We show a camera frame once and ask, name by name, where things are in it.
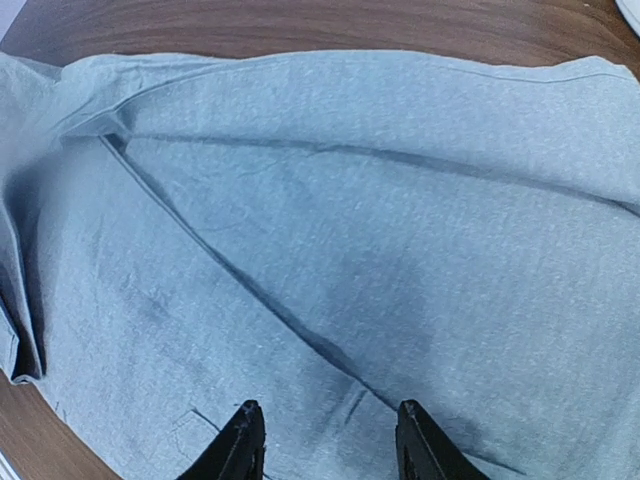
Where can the white plastic basket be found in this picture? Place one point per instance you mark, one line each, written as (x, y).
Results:
(630, 10)

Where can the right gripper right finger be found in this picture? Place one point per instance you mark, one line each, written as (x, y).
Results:
(425, 452)

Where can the grey long sleeve shirt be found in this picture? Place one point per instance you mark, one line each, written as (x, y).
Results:
(328, 233)

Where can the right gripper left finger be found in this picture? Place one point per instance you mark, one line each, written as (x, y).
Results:
(238, 450)

